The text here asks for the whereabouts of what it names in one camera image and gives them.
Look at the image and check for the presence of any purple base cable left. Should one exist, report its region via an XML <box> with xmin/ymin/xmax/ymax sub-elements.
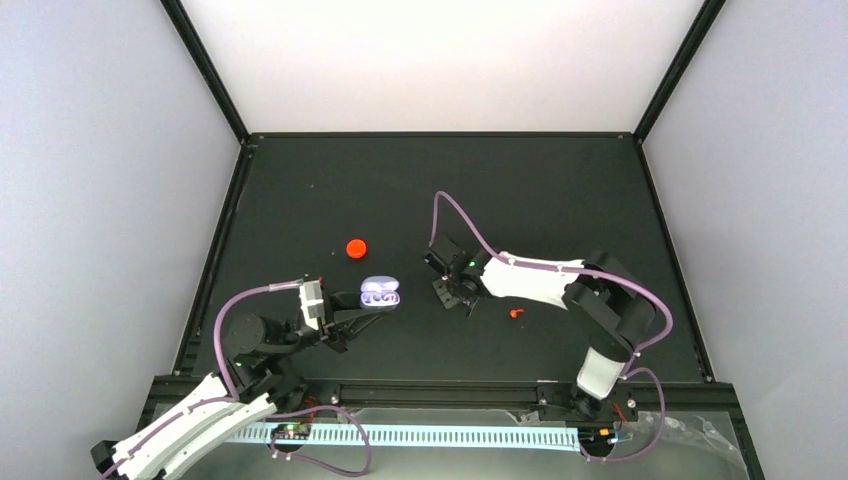
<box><xmin>268</xmin><ymin>405</ymin><xmax>374</xmax><ymax>480</ymax></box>

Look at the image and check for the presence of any lavender earbud charging case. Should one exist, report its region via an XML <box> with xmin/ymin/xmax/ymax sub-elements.
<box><xmin>360</xmin><ymin>275</ymin><xmax>401</xmax><ymax>310</ymax></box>

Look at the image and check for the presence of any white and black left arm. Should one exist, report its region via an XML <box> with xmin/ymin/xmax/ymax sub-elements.
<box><xmin>91</xmin><ymin>276</ymin><xmax>401</xmax><ymax>479</ymax></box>

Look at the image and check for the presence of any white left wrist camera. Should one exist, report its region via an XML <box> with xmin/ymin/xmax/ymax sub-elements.
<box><xmin>298</xmin><ymin>280</ymin><xmax>325</xmax><ymax>331</ymax></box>

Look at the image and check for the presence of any purple camera cable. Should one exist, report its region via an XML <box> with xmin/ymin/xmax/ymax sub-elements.
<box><xmin>429</xmin><ymin>190</ymin><xmax>676</xmax><ymax>399</ymax></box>
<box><xmin>211</xmin><ymin>280</ymin><xmax>304</xmax><ymax>402</ymax></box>

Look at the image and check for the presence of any black frame post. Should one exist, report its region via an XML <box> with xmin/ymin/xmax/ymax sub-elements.
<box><xmin>633</xmin><ymin>0</ymin><xmax>726</xmax><ymax>145</ymax></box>
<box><xmin>160</xmin><ymin>0</ymin><xmax>250</xmax><ymax>144</ymax></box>

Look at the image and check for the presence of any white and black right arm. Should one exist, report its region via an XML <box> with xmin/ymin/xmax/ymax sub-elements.
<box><xmin>423</xmin><ymin>247</ymin><xmax>658</xmax><ymax>419</ymax></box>

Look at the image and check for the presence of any light blue slotted cable duct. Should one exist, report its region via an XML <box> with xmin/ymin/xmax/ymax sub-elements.
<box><xmin>228</xmin><ymin>422</ymin><xmax>580</xmax><ymax>452</ymax></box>

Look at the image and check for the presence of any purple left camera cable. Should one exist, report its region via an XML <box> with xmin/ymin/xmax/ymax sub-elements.
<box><xmin>211</xmin><ymin>280</ymin><xmax>304</xmax><ymax>402</ymax></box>

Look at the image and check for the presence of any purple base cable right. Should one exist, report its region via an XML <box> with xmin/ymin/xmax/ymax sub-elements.
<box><xmin>579</xmin><ymin>367</ymin><xmax>667</xmax><ymax>464</ymax></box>

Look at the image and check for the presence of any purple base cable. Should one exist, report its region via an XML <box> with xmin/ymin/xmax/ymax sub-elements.
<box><xmin>579</xmin><ymin>367</ymin><xmax>667</xmax><ymax>464</ymax></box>
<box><xmin>268</xmin><ymin>405</ymin><xmax>374</xmax><ymax>480</ymax></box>

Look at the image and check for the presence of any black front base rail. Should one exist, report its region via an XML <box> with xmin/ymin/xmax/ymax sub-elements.
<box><xmin>135</xmin><ymin>377</ymin><xmax>750</xmax><ymax>425</ymax></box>

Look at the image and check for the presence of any black right rear frame post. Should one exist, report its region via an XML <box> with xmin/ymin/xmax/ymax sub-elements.
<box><xmin>633</xmin><ymin>0</ymin><xmax>726</xmax><ymax>145</ymax></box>

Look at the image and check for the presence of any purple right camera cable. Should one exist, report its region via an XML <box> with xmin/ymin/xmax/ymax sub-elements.
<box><xmin>429</xmin><ymin>190</ymin><xmax>676</xmax><ymax>399</ymax></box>

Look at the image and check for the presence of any orange round bottle cap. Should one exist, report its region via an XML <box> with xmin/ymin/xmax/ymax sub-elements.
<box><xmin>345</xmin><ymin>238</ymin><xmax>368</xmax><ymax>259</ymax></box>

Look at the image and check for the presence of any black left rear frame post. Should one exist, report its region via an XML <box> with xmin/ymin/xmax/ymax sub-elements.
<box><xmin>160</xmin><ymin>0</ymin><xmax>250</xmax><ymax>144</ymax></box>

